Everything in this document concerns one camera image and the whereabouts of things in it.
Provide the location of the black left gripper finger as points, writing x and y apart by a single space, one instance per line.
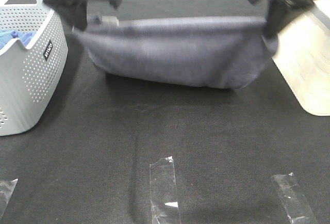
74 13

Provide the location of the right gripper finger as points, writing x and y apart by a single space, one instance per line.
278 18

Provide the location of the grey towel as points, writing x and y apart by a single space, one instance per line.
216 52

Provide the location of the blue towel in basket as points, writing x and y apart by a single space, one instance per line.
8 35

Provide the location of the cream plastic storage box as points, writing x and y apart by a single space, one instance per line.
303 56

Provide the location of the grey perforated laundry basket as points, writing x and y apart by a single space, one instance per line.
29 74

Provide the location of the left clear tape strip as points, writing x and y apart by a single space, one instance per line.
6 191

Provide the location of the clear tape strip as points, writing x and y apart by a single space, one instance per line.
163 192
293 200
6 191

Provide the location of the right clear tape strip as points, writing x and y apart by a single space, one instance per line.
293 200

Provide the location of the middle clear tape strip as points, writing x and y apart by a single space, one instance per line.
163 192

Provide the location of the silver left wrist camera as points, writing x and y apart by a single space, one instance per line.
110 20

